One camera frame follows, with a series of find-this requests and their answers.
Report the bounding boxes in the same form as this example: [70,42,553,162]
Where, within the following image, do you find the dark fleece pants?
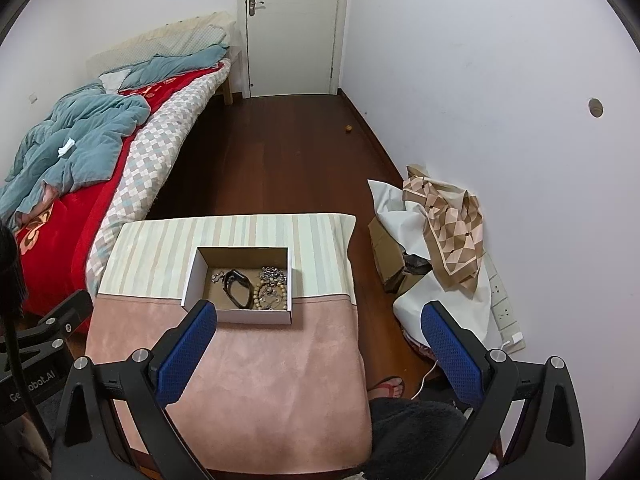
[366,397,482,480]

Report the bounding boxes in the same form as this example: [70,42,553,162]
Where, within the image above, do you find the white cloth pile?
[367,178,502,357]

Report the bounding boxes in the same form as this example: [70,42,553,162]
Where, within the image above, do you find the brown patterned scarf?
[402,164,485,294]

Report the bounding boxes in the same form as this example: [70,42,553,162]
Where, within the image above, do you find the white power strip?
[486,254,527,354]

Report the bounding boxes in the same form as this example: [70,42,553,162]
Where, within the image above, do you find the teal quilt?
[0,44,231,227]

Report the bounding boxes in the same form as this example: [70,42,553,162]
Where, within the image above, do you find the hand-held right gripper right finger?
[420,300,587,480]

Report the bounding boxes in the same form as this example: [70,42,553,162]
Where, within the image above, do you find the wooden bed frame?
[219,44,252,107]

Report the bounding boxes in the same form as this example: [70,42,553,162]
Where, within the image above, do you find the white door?
[237,0,350,100]

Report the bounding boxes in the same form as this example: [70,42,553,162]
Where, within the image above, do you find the checkered quilt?
[86,57,232,294]

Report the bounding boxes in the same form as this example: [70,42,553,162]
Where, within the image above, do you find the bed with red cover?
[12,67,232,317]

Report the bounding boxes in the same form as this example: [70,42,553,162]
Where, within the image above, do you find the dark red cloth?
[404,329,437,362]

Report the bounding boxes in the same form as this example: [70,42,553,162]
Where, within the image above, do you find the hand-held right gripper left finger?
[51,299,218,480]

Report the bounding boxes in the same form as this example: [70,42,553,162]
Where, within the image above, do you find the black smartwatch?
[221,270,254,310]

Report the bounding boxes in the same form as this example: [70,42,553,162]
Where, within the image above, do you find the brown cardboard box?
[368,217,427,294]

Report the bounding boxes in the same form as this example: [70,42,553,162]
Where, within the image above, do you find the white cardboard box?
[181,246,296,325]

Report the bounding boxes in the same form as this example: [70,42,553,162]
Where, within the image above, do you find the pink striped table cloth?
[85,212,374,472]

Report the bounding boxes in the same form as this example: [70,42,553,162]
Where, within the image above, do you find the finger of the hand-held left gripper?
[0,222,27,319]
[14,290,95,361]

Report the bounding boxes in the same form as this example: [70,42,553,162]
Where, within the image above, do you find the white charger cable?
[417,339,512,402]

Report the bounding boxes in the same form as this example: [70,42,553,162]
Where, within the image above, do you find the beige pillow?
[86,10,239,87]

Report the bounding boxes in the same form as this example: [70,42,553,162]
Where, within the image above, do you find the wooden bead bracelet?
[251,282,289,310]

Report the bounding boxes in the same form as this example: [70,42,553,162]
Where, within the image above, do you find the person's foot in red flip-flop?
[367,375,405,400]

